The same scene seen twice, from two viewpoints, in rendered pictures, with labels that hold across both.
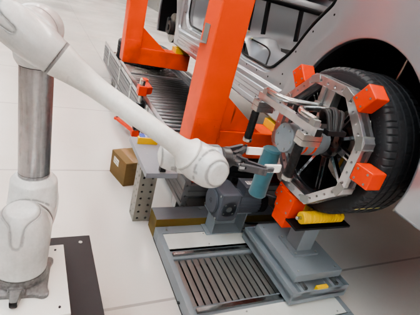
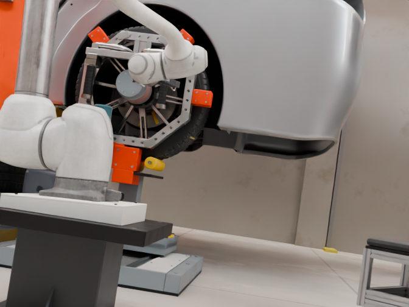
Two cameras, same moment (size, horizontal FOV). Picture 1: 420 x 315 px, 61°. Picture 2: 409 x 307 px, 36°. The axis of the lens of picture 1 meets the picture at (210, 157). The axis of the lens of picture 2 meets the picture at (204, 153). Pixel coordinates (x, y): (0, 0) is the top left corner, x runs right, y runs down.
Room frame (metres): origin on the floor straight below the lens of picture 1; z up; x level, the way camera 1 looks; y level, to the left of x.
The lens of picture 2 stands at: (-0.51, 1.80, 0.42)
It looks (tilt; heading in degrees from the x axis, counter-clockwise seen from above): 3 degrees up; 306
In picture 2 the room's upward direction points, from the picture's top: 8 degrees clockwise
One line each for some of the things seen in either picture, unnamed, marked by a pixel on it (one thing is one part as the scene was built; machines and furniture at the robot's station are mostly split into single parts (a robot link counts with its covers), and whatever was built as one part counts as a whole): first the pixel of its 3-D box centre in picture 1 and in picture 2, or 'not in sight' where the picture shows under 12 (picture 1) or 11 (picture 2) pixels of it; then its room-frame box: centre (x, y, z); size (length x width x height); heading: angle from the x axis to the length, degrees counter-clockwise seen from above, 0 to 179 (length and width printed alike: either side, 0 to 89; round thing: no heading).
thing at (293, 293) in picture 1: (292, 259); (123, 237); (1.60, -0.58, 0.13); 0.50 x 0.36 x 0.10; 29
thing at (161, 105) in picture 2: (292, 161); (163, 90); (1.26, -0.31, 0.83); 0.04 x 0.04 x 0.16
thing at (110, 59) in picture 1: (141, 69); not in sight; (4.64, 1.17, 0.20); 1.00 x 0.86 x 0.39; 29
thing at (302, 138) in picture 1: (308, 138); not in sight; (1.27, -0.34, 0.93); 0.09 x 0.05 x 0.05; 119
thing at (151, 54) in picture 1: (164, 49); not in sight; (3.67, 0.73, 0.69); 0.52 x 0.17 x 0.35; 119
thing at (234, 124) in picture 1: (254, 125); not in sight; (1.98, -0.20, 0.69); 0.52 x 0.17 x 0.35; 119
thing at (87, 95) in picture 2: (251, 125); (88, 81); (1.56, -0.15, 0.83); 0.04 x 0.04 x 0.16
